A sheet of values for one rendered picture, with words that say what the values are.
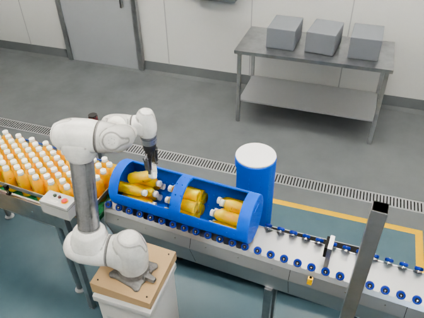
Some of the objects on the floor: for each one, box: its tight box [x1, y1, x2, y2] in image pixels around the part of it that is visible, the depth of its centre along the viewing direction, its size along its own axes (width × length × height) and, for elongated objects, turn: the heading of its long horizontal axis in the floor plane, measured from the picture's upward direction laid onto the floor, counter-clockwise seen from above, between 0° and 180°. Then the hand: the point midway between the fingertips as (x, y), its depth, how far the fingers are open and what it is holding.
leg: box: [261, 286, 273, 318], centre depth 281 cm, size 6×6×63 cm
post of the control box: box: [59, 218, 97, 309], centre depth 293 cm, size 4×4×100 cm
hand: (152, 171), depth 252 cm, fingers closed on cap, 4 cm apart
